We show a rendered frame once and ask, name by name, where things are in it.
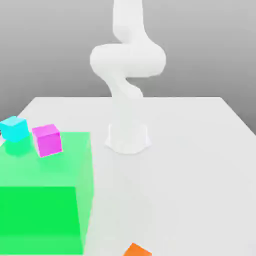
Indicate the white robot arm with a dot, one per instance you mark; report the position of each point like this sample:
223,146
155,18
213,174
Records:
128,60

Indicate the small magenta cube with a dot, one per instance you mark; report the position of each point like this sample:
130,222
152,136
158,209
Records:
48,141

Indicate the small cyan cube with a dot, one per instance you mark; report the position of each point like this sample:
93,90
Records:
14,129

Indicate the small orange cube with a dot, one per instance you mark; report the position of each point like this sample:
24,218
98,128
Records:
137,251

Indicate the large green box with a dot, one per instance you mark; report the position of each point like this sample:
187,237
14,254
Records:
40,216

